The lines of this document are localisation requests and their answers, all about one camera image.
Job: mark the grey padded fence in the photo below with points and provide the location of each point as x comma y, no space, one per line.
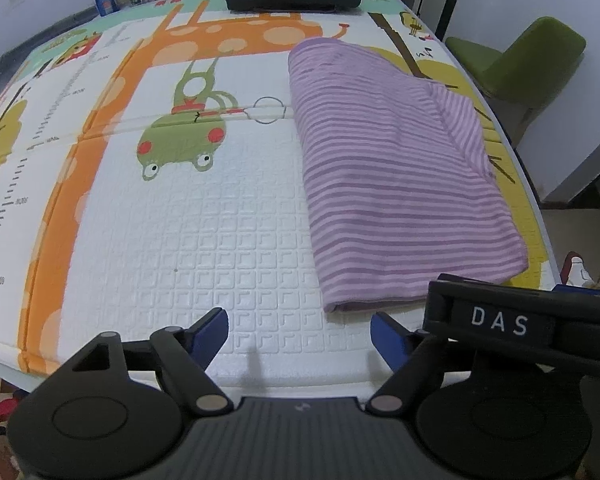
30,45

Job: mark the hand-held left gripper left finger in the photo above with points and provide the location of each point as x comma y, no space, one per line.
212,332

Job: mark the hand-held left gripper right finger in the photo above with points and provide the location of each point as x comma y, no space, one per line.
387,337

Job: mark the purple striped t-shirt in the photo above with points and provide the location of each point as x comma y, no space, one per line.
380,160

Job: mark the printed play mat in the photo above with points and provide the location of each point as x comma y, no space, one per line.
180,235

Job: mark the green chair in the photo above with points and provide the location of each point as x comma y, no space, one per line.
530,55

